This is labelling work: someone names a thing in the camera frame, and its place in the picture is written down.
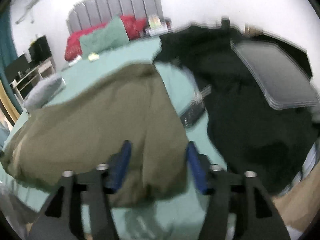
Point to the folded grey garment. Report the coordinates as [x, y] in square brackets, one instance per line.
[43, 92]

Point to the red pillow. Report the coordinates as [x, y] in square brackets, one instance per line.
[132, 26]

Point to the black clothes pile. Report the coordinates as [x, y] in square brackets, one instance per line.
[244, 128]

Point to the cluttered nightstand items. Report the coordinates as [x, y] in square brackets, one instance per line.
[157, 27]

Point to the olive green jacket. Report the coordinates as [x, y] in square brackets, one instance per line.
[79, 134]

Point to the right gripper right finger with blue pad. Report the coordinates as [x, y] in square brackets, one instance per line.
[256, 217]

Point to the beige wooden shelf desk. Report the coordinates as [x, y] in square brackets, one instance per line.
[27, 80]

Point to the grey padded headboard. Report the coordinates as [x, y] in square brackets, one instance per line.
[89, 13]

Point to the small yellow white object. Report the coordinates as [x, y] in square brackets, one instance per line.
[93, 57]

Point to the black remote on bed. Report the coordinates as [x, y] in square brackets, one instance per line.
[192, 114]

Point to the black monitor on shelf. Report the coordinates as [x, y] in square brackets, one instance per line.
[39, 50]

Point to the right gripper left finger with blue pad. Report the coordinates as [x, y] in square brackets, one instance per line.
[60, 216]

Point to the green pillow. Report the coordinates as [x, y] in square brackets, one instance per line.
[112, 36]

